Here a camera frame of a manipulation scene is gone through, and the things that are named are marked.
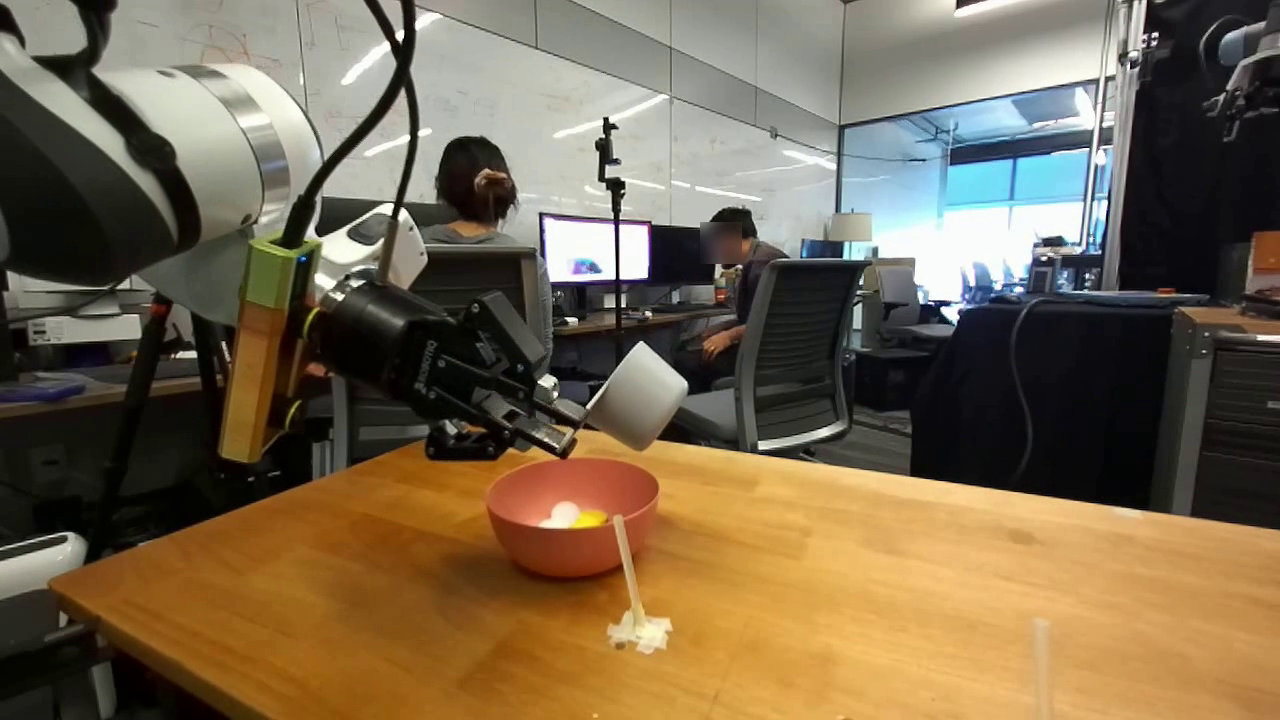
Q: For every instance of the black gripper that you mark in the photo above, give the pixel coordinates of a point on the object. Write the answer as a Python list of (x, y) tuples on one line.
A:
[(382, 340)]

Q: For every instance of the white round disc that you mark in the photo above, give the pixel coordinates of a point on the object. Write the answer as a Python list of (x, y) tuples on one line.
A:
[(560, 512)]

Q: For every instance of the grey measuring cup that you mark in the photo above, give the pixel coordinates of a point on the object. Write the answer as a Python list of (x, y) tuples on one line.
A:
[(643, 395)]

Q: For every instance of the yellow round disc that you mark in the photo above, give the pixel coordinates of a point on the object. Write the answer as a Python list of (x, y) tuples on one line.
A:
[(590, 521)]

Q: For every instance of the pink bowl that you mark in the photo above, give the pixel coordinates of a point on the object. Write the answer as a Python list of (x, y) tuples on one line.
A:
[(573, 544)]

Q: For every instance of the white ABB robot base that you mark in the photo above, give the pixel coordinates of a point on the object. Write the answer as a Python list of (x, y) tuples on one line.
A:
[(42, 560)]

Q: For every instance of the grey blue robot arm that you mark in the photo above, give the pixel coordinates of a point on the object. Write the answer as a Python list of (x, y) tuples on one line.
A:
[(1247, 63)]

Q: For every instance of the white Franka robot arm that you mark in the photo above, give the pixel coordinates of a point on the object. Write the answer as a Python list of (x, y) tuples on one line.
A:
[(106, 174)]

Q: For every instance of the grey office chair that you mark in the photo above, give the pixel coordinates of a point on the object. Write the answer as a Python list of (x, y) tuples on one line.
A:
[(467, 285), (786, 361)]

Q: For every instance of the wooden desk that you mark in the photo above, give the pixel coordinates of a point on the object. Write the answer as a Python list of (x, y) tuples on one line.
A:
[(625, 323)]

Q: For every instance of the lit white computer monitor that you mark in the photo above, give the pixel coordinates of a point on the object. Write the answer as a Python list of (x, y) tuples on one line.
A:
[(595, 248)]

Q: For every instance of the standing person light jeans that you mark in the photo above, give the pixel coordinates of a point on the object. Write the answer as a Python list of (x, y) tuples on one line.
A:
[(475, 187)]

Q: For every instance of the dark computer monitor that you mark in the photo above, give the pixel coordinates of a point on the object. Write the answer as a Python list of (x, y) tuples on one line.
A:
[(684, 252)]

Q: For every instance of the seated person blue shirt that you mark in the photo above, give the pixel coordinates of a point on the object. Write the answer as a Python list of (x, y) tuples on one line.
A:
[(746, 283)]

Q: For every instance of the black tripod stand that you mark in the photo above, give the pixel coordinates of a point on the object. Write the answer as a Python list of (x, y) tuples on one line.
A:
[(133, 403)]

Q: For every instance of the white lamp shade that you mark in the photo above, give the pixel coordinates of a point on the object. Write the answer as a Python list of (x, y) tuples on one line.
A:
[(849, 229)]

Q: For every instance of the brown side desk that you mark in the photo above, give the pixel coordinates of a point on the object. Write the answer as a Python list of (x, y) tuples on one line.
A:
[(83, 395)]

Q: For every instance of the bright glass window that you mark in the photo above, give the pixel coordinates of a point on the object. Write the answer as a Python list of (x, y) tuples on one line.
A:
[(975, 200)]

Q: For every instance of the black draped desk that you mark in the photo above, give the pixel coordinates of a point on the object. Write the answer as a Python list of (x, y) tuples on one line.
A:
[(1066, 403)]

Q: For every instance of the black backdrop panel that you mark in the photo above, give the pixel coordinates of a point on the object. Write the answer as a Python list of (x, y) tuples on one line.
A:
[(1184, 162)]

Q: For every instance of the grey drawer cabinet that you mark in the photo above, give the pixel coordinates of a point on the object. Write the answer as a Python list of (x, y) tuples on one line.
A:
[(1235, 412)]

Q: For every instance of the orange wooden box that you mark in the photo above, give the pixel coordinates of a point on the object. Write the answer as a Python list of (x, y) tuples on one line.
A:
[(1266, 265)]

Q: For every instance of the black camera pole stand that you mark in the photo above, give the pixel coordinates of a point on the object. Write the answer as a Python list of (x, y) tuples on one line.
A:
[(612, 200)]

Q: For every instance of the yellow wrist camera mount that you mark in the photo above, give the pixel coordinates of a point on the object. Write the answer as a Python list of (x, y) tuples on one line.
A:
[(262, 361)]

